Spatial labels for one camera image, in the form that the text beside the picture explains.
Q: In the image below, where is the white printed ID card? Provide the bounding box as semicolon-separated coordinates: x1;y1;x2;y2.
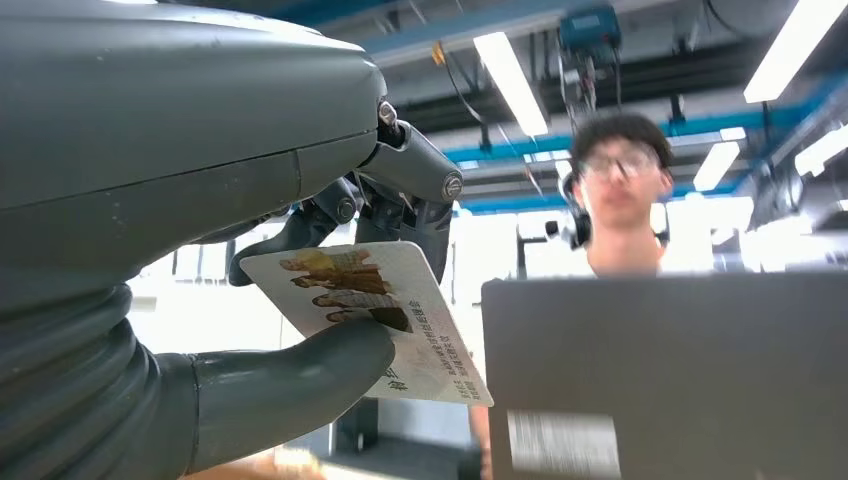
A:
239;241;495;407

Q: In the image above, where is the person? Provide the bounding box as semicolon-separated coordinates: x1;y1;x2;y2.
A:
466;112;717;480

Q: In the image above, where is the long ceiling light panel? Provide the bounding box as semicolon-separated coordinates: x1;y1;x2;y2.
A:
473;31;550;138
743;0;848;104
793;124;848;179
692;140;742;193

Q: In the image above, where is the blue ceiling hoist box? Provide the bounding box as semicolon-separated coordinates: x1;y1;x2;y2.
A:
558;5;623;68

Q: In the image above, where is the grey laptop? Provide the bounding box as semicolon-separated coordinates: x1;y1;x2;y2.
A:
481;271;848;480

